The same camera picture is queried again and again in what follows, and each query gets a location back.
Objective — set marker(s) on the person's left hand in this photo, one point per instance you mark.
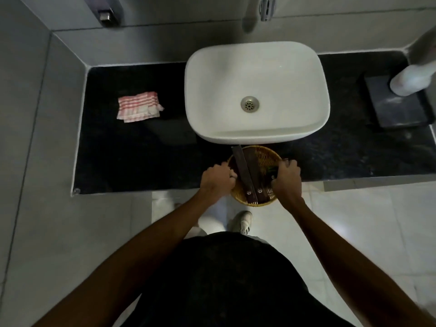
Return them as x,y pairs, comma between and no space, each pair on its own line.
215,183

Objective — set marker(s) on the person's right hand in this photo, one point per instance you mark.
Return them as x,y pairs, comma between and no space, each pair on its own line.
288,185

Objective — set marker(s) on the person's right fingers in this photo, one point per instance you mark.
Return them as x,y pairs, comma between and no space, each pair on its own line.
285,165

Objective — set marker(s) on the person's left fingers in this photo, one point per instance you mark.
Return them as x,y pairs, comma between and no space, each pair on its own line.
230,170

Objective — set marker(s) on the round woven wicker basket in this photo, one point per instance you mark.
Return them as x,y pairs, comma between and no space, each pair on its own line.
262,160

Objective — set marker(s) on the person's left forearm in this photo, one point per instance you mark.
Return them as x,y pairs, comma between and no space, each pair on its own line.
136,262

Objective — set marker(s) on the person's right forearm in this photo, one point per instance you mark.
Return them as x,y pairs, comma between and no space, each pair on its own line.
354,269

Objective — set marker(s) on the person's white shoe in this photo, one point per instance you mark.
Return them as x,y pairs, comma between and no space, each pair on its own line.
242,222

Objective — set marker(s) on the metal sink drain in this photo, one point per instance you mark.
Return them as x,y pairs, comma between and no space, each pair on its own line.
249,104

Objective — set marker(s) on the white ceramic wash basin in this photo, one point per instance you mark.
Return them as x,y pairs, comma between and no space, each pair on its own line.
257,91

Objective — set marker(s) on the red white checked cloth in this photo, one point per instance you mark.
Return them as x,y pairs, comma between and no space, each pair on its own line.
139,106

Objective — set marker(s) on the person's black shirt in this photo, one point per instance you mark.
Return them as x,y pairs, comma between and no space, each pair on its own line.
231,286

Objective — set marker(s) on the dark square stone tray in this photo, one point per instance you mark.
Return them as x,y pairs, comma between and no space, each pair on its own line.
397,105

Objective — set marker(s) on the white plastic bottle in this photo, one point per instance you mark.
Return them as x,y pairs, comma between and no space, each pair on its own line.
414,73

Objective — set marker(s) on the chrome wall faucet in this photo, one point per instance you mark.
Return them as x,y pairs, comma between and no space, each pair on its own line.
266,7

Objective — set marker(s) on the wall mounted soap dispenser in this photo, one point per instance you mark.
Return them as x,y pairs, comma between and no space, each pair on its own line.
104,10

